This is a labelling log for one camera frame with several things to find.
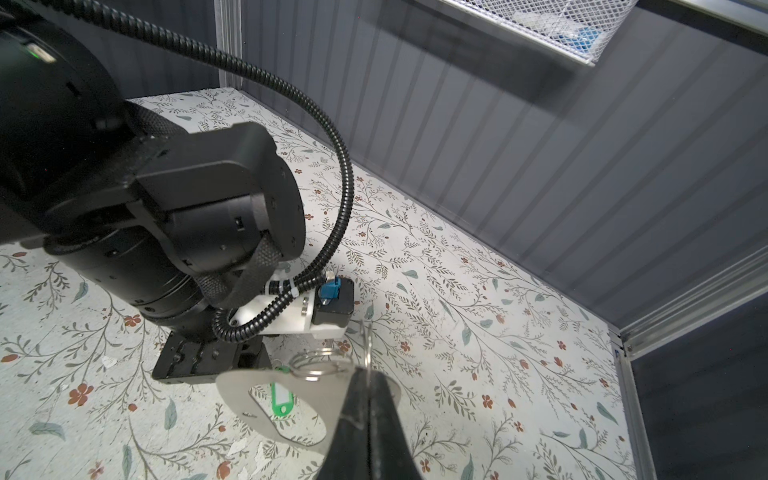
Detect silver metal keyring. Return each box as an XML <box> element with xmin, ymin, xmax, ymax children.
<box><xmin>288</xmin><ymin>321</ymin><xmax>373</xmax><ymax>381</ymax></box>

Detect green key tag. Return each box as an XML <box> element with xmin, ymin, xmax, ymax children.
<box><xmin>270</xmin><ymin>382</ymin><xmax>295</xmax><ymax>418</ymax></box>

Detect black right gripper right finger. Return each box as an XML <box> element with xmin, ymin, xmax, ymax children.
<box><xmin>367</xmin><ymin>371</ymin><xmax>421</xmax><ymax>480</ymax></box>

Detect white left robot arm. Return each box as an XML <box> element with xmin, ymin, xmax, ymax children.
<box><xmin>1</xmin><ymin>1</ymin><xmax>354</xmax><ymax>384</ymax></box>

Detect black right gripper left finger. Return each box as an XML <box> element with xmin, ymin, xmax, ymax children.
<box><xmin>316</xmin><ymin>368</ymin><xmax>371</xmax><ymax>480</ymax></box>

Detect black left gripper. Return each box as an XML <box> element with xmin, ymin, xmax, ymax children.
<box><xmin>152</xmin><ymin>333</ymin><xmax>272</xmax><ymax>385</ymax></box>

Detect white mesh basket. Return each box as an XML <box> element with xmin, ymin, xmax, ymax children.
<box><xmin>446</xmin><ymin>0</ymin><xmax>636</xmax><ymax>67</ymax></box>

